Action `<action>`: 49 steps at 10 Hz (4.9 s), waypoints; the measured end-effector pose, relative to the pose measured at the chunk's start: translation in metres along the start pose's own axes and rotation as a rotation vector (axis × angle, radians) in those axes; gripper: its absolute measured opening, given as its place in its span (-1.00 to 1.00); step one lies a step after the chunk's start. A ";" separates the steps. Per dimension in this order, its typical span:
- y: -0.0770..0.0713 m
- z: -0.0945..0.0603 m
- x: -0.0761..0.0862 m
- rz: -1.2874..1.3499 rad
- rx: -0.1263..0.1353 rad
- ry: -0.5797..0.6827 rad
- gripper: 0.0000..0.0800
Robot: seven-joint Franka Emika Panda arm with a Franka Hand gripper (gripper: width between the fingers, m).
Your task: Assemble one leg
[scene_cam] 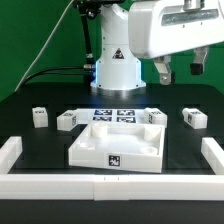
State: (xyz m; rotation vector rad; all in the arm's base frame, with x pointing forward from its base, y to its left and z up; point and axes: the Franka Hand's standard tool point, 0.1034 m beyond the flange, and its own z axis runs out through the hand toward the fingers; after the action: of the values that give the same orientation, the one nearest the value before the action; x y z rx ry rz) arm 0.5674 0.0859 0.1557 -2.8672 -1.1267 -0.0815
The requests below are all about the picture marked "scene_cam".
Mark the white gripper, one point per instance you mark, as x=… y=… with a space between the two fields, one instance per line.
x=157 y=29

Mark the white square tabletop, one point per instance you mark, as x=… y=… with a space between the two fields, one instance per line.
x=119 y=146

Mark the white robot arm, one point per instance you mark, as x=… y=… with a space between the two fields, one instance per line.
x=118 y=71

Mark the white sheet with AprilTags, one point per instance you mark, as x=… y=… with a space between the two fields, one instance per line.
x=85 y=116

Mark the white U-shaped obstacle fence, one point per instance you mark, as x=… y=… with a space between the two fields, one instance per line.
x=101 y=187

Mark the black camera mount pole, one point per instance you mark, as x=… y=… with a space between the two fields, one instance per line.
x=88 y=10

